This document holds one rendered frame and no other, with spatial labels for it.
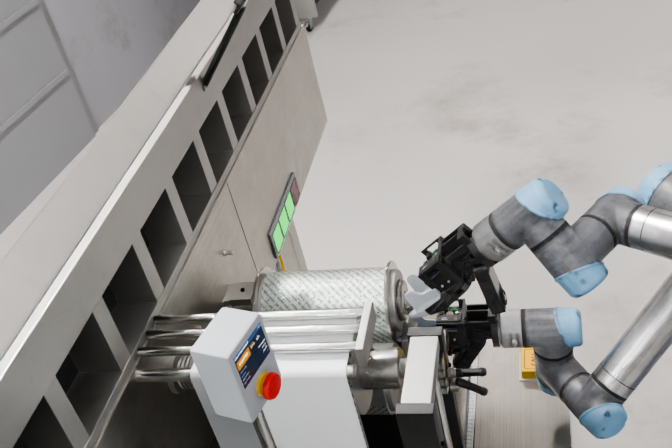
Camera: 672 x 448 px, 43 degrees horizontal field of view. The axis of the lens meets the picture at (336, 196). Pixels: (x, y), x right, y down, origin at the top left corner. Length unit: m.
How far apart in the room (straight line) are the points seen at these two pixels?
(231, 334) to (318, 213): 3.21
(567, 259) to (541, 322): 0.29
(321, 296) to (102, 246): 0.46
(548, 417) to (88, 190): 1.38
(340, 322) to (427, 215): 2.66
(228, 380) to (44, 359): 0.32
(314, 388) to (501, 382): 0.72
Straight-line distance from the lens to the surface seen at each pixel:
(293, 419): 1.30
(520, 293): 3.43
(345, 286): 1.54
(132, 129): 0.62
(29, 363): 1.12
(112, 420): 1.28
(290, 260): 2.60
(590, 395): 1.64
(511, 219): 1.38
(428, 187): 4.10
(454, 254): 1.45
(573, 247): 1.39
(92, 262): 1.24
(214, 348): 0.89
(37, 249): 0.52
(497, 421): 1.81
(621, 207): 1.46
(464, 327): 1.65
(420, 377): 1.17
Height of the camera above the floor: 2.28
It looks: 33 degrees down
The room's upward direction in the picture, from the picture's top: 14 degrees counter-clockwise
